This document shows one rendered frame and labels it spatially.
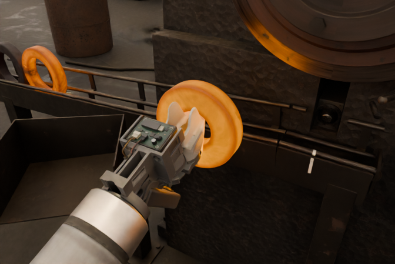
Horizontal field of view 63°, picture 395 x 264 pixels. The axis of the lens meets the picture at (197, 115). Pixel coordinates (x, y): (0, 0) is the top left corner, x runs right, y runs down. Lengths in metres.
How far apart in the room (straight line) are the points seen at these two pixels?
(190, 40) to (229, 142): 0.39
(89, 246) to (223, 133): 0.26
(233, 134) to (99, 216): 0.24
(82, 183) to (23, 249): 0.79
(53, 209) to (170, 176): 0.39
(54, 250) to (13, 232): 1.26
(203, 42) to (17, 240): 1.16
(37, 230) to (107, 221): 1.23
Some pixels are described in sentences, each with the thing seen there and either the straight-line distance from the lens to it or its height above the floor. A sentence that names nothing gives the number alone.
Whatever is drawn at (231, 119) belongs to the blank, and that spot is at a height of 0.86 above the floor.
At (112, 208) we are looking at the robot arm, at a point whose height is 0.84.
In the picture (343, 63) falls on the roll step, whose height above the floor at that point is 0.92.
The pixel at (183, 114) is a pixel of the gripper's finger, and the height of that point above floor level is 0.85.
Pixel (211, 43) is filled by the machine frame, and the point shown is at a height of 0.87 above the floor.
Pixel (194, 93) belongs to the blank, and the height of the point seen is 0.89.
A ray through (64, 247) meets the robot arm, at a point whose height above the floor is 0.83.
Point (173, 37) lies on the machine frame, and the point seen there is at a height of 0.87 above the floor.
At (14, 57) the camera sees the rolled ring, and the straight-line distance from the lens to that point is 1.29.
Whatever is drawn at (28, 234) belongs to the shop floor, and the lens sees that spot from 1.62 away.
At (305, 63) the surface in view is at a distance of 0.64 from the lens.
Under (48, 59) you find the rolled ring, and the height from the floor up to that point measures 0.76.
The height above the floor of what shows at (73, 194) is 0.60.
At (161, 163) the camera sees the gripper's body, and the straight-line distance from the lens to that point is 0.43.
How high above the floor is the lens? 1.12
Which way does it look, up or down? 31 degrees down
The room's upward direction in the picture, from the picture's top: straight up
